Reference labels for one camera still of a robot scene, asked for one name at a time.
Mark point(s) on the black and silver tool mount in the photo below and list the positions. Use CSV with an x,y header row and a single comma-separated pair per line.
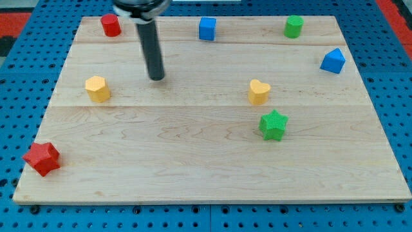
x,y
140,11

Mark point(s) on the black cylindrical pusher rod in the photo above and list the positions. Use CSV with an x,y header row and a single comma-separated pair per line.
x,y
148,36

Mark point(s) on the yellow heart block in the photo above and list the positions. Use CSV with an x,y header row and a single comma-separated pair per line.
x,y
258,92

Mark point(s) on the red cylinder block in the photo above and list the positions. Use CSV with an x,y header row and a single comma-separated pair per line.
x,y
111,25

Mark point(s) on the blue cube block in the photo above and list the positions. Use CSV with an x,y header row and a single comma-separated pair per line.
x,y
207,28

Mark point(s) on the yellow hexagon block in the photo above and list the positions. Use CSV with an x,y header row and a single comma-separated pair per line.
x,y
97,89

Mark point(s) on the wooden board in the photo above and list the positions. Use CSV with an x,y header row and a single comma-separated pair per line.
x,y
194,138

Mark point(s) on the green cylinder block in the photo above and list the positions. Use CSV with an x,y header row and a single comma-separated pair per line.
x,y
293,26

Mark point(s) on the green star block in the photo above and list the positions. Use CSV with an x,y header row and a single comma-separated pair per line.
x,y
273,125

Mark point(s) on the red star block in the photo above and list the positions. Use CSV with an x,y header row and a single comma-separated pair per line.
x,y
43,158

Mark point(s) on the blue triangular prism block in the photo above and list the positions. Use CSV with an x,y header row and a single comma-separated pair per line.
x,y
333,61

